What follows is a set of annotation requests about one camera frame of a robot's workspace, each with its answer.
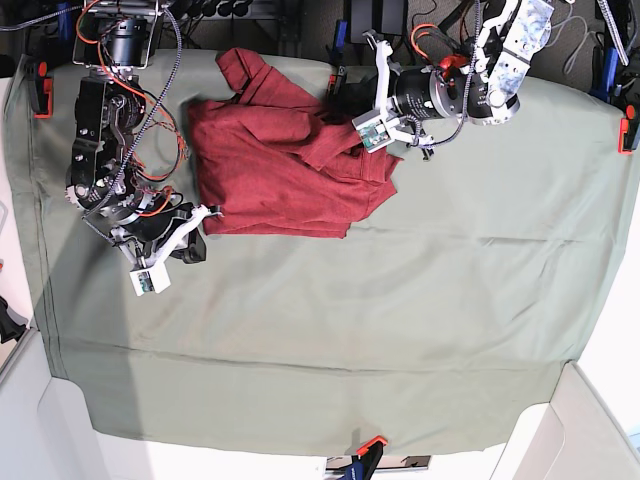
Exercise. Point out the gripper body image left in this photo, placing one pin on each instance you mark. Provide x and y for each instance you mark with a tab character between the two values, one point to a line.
147	241

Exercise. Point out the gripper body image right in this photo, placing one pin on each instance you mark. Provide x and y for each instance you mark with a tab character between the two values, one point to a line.
408	97

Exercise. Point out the red long-sleeve T-shirt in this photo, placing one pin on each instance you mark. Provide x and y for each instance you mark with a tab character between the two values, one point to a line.
276	163

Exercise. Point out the blue clamp top middle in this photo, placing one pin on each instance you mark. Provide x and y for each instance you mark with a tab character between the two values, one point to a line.
336	58

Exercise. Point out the black clamp left edge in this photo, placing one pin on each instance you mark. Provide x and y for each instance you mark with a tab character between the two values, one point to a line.
9	329

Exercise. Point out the orange black clamp left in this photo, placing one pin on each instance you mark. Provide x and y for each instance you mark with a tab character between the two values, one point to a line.
39	87

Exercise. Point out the blue clamp top right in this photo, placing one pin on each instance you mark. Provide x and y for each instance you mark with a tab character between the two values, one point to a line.
604	67

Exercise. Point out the blue clamp top left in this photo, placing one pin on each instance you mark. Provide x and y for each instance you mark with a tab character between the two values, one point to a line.
64	21

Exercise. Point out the orange clamp right edge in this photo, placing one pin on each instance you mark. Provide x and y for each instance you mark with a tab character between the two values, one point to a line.
628	137

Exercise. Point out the white bin bottom left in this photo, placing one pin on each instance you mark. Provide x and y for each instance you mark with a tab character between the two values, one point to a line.
46	432

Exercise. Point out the white bin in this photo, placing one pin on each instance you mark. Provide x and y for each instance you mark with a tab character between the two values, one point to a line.
46	432
573	436

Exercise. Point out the green table cloth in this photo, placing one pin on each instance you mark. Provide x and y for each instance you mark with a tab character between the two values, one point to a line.
434	323

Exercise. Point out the blue orange clamp bottom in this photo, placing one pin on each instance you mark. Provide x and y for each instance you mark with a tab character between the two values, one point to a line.
366	460

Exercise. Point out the white bin bottom right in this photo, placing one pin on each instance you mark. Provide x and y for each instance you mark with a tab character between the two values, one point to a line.
573	436

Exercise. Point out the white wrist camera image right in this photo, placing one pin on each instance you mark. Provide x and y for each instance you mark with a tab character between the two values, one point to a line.
372	131

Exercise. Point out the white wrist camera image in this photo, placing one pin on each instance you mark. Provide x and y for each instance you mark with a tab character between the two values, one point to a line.
372	131
154	279

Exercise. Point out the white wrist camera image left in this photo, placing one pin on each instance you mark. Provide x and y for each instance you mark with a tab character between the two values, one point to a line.
154	279

